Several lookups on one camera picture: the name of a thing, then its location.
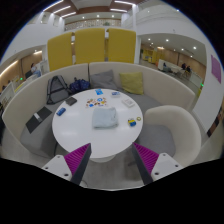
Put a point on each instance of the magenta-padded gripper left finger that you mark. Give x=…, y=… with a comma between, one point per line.
x=78, y=158

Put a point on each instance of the yellow blue toy figure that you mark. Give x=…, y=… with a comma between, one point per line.
x=132, y=122

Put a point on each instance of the colourful sticker sheet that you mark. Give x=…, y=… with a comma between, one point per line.
x=96, y=102

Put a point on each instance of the blue rectangular box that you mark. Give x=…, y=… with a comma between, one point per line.
x=61, y=111

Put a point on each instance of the black flat folder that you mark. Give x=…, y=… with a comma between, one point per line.
x=30, y=125

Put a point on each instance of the purple wall poster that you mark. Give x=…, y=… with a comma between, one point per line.
x=216, y=68

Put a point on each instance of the grey backpack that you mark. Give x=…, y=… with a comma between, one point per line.
x=57, y=90

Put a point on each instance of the ceiling lights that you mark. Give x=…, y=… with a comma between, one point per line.
x=60, y=9

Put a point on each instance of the olive green cushion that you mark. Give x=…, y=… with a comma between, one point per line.
x=132, y=82

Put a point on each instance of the white rectangular box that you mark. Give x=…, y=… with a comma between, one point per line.
x=128, y=102

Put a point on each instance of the light blue towel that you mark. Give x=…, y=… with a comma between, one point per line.
x=105, y=117

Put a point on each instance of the grey cushion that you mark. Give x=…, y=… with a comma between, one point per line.
x=104, y=80

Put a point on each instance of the small round badge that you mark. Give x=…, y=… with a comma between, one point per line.
x=138, y=118

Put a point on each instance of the dark grey wallet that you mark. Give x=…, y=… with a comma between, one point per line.
x=71, y=101

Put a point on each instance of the cream shell chair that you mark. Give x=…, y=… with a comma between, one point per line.
x=166, y=118

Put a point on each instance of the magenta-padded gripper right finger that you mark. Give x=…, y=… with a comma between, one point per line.
x=146, y=159

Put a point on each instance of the yellow upright panel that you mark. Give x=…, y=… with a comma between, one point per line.
x=60, y=51
x=90, y=46
x=122, y=46

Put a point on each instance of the small blue white packet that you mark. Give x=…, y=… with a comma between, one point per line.
x=115, y=94

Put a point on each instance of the person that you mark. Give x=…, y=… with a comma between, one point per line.
x=33, y=68
x=183, y=66
x=188, y=69

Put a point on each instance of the navy dotted bag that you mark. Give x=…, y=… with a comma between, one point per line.
x=79, y=86

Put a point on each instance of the blue card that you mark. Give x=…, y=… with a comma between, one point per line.
x=99, y=91

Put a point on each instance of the white curved sofa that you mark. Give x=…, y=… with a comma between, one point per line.
x=20, y=103

